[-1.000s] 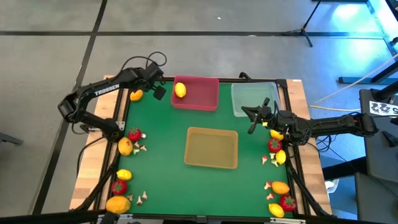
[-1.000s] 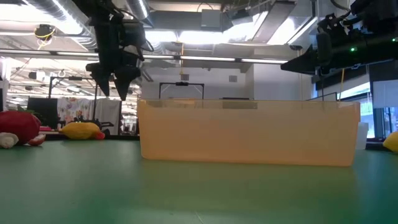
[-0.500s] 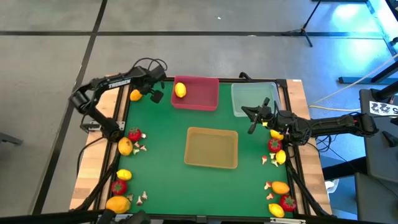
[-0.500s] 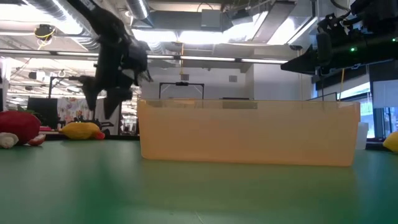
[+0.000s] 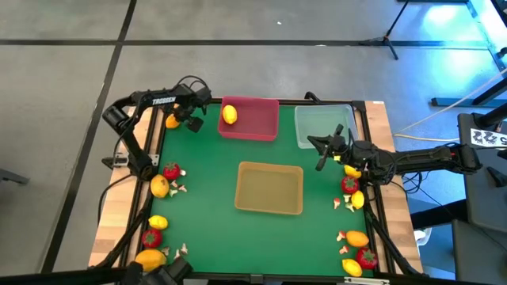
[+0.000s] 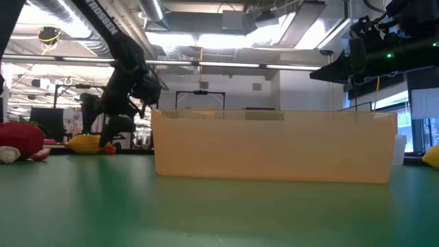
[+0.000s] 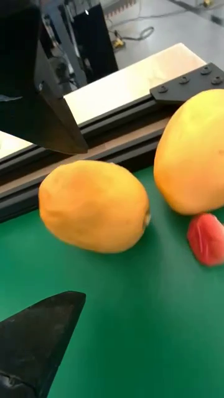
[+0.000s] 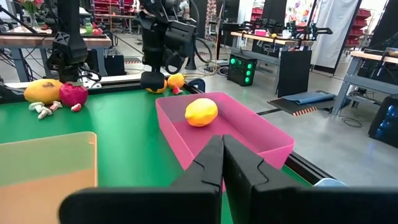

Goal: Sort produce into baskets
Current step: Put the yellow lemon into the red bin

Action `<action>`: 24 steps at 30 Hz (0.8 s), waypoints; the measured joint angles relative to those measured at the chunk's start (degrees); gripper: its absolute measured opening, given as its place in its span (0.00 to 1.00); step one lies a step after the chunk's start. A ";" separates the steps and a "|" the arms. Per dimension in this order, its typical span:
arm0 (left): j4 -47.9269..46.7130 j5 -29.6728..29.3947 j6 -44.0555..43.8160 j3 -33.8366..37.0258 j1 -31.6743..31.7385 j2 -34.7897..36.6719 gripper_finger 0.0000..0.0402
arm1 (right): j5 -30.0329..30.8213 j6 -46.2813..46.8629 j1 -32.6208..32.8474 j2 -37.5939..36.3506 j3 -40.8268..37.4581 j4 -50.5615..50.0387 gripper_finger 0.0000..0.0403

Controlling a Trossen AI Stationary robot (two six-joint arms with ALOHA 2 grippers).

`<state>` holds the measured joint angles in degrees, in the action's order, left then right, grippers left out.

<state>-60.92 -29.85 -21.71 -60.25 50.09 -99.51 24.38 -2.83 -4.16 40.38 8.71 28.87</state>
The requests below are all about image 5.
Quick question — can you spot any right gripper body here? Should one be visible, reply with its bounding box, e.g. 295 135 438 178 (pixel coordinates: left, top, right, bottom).
315 124 383 176

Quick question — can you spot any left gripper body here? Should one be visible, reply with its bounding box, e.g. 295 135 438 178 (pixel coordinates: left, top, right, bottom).
172 84 213 119

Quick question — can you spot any yellow toy lemon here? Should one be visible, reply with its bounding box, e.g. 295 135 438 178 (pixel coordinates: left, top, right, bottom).
341 258 364 278
351 190 366 211
222 104 238 126
343 164 363 180
147 215 170 231

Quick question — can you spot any large yellow-orange toy mango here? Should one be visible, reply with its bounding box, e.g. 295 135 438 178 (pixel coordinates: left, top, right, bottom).
134 249 168 273

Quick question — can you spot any clear plastic basket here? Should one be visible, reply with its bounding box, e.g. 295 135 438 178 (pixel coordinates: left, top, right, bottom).
293 104 360 150

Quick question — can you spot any red plastic basket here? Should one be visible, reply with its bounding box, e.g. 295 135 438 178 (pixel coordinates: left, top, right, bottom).
217 95 280 143

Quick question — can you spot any orange translucent plastic basket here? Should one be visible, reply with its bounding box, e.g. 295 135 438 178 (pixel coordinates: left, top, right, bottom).
234 161 305 216

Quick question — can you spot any white object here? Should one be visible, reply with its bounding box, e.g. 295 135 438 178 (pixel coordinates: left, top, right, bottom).
414 227 433 246

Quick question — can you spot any green table mat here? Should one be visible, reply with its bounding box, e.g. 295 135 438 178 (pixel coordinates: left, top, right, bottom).
139 101 376 278

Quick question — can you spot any black tripod stand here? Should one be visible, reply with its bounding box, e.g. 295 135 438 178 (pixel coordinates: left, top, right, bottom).
358 0 413 61

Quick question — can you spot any white marker sign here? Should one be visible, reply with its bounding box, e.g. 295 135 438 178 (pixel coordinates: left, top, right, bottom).
470 127 507 150

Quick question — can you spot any dark gray cart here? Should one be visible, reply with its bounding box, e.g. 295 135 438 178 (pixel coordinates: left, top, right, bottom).
451 112 507 285

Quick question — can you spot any black bulky device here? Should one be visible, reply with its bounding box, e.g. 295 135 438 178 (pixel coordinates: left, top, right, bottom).
125 256 194 285

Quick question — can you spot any gray furniture foot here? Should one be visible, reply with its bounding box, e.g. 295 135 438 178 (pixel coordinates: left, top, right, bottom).
0 168 31 186

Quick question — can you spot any black rig beam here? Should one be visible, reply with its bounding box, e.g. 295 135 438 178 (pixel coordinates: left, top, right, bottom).
0 267 507 285

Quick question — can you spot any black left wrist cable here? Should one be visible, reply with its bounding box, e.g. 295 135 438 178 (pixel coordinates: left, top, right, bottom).
176 74 210 93

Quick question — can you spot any black metal table frame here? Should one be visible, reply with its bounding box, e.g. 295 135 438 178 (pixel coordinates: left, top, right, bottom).
90 94 425 285

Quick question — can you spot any black cable bundle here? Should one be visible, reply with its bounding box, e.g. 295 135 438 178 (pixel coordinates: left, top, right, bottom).
402 169 436 195

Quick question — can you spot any yellow floor cable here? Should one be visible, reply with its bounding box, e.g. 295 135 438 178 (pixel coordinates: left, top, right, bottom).
392 132 461 143

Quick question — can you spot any black base cable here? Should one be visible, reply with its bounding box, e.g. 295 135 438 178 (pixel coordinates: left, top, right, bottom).
97 173 134 227

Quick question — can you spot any yellow hanging cable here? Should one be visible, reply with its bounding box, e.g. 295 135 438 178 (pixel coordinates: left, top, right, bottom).
392 67 507 135

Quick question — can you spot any silver frame bracket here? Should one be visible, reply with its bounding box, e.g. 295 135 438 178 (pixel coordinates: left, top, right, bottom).
343 276 391 285

